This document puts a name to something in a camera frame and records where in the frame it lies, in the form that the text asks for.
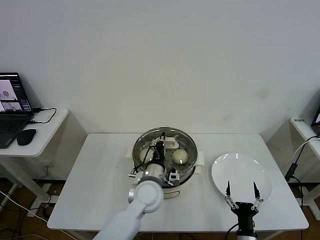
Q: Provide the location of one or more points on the white electric cooker base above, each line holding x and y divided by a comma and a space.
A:
185, 190

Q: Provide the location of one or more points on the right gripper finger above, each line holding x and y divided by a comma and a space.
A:
257, 197
228, 193

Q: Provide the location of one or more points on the black computer mouse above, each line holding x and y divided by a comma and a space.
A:
25, 137

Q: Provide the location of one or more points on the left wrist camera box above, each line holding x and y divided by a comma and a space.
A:
173, 177

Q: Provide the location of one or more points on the white round plate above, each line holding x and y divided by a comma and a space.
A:
240, 172

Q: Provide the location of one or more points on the white steamed baozi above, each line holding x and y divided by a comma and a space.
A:
180, 157
143, 155

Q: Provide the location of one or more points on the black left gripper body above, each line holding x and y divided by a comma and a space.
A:
160, 152

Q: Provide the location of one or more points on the white side table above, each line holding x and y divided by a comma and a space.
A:
303, 130
46, 135

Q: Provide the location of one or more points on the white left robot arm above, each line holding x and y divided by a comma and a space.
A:
147, 195

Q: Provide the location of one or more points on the perforated steel steamer basket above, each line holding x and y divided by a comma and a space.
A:
188, 173

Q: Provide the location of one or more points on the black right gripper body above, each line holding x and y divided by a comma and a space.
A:
245, 212

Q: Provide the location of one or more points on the white wall socket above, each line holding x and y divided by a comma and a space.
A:
48, 165

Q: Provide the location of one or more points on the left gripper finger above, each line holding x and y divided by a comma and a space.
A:
163, 137

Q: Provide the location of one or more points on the black open laptop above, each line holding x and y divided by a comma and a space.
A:
10, 122
317, 120

